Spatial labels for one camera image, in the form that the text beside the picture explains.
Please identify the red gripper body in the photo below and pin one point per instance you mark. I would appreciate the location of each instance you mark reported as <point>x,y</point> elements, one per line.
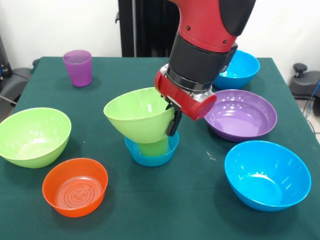
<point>190,105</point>

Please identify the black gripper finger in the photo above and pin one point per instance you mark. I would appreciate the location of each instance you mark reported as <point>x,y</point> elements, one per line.
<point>170,106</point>
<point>175,123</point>

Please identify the green plastic cup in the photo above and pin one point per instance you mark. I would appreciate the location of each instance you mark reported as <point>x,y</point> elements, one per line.
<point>153,148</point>

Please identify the green plastic bowl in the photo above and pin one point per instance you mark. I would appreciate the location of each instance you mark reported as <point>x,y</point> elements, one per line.
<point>32,147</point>
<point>140,125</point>

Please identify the small blue plastic bowl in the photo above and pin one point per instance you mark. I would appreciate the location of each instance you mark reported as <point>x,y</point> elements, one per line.
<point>150,161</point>

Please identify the small orange plastic bowl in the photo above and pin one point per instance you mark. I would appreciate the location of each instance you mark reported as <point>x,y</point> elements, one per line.
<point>75,205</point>

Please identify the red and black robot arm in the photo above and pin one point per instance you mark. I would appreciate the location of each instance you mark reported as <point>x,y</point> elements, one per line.
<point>200,37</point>

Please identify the purple plastic bowl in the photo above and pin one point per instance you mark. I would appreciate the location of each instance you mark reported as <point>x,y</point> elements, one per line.
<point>245,120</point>

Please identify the purple plastic cup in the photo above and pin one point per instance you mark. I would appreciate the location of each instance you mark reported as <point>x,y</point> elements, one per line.
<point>80,72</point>

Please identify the dark green tablecloth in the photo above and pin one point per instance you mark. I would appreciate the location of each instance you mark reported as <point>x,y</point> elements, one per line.
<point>175,220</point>

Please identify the grey base with black knob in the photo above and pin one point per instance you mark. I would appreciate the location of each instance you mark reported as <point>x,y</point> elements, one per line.
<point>307,85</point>

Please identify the grey wheeled base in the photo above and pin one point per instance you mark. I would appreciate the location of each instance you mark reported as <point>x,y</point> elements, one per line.
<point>15,85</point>

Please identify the black equipment casing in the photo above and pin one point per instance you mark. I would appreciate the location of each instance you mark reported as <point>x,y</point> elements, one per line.
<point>3,70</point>

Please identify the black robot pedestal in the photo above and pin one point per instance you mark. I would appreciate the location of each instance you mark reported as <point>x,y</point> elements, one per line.
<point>145,30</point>

